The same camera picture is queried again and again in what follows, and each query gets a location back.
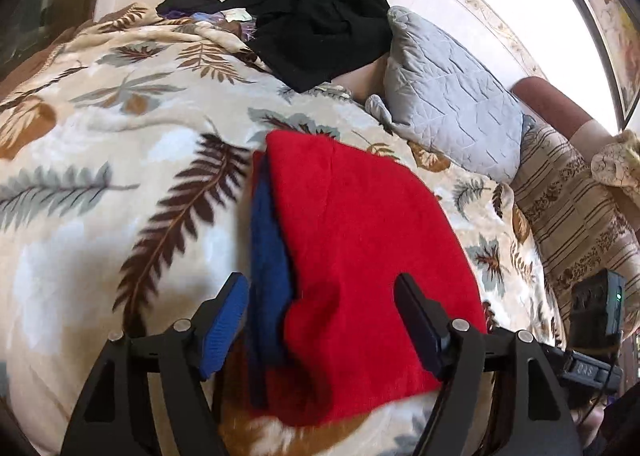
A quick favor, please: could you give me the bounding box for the red and blue garment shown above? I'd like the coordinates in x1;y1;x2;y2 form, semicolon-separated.
245;130;488;429

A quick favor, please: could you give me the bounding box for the cream crumpled cloth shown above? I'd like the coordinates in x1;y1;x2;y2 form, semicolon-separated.
591;129;640;202

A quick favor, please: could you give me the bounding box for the floral framed panel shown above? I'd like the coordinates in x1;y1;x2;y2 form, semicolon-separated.
530;0;640;132

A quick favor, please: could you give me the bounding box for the multicoloured cloth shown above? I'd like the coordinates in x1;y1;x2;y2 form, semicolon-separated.
170;6;261;44

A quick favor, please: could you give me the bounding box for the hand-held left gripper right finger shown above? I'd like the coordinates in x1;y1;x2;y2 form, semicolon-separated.
394;272;583;456

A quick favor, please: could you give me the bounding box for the brown bolster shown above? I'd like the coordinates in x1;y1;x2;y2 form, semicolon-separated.
514;76;626;147

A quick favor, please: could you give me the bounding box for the striped beige pillow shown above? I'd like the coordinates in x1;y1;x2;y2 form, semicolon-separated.
510;123;640;317

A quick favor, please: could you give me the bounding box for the grey quilted pillow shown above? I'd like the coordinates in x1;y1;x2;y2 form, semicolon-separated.
365;5;536;183

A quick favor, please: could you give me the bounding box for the leaf print blanket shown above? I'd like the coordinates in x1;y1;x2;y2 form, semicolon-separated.
0;1;566;456

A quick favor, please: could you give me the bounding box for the peach pillow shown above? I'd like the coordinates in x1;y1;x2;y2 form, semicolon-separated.
332;59;388;102

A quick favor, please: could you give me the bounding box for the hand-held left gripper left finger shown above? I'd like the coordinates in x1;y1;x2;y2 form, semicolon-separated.
60;272;250;456

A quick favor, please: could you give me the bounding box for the black cloth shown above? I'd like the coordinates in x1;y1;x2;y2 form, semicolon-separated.
156;0;392;93

